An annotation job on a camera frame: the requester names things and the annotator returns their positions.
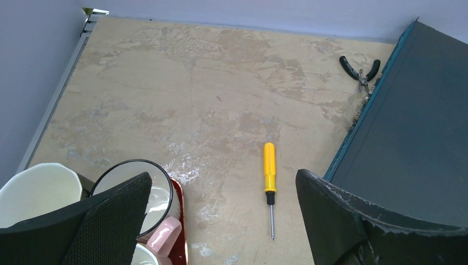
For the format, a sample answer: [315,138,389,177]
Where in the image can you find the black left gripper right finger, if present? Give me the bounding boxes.
[296,169,467,264]

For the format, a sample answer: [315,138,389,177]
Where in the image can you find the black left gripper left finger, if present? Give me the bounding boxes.
[1,172,152,264]

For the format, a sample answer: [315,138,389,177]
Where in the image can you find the pink mug front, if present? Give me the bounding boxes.
[131,243,172,265]

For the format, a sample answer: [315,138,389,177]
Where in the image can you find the dark flat metal box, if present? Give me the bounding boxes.
[325,21,467,227]

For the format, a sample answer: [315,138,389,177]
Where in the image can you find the yellow handled screwdriver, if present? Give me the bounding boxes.
[263,142,277,239]

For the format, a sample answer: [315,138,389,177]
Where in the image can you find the black handled pliers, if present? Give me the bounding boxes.
[339,56,381,94]

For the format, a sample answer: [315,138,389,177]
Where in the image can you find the aluminium table rail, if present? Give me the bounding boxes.
[16,8,109,173]

